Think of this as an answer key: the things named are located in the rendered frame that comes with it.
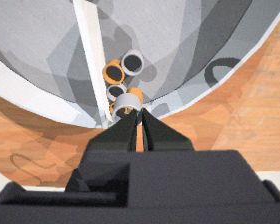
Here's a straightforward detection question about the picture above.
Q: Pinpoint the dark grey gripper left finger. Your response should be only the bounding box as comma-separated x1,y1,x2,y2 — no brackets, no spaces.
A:
83,109,137,154

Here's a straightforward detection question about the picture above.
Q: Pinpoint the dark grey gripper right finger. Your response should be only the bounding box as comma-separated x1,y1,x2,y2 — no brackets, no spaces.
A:
142,108,195,151

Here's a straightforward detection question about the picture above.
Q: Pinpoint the grey round turntable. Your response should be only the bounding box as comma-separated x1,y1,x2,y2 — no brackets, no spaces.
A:
0,0,280,129

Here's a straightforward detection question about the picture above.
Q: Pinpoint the orange hollow cylinder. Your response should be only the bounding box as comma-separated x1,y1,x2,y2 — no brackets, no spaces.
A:
126,87,143,110
109,101,127,114
103,59,125,85

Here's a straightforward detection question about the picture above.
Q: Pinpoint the silver metal bushing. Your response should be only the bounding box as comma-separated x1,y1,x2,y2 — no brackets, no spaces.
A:
121,49,144,76
112,93,142,126
106,81,127,102

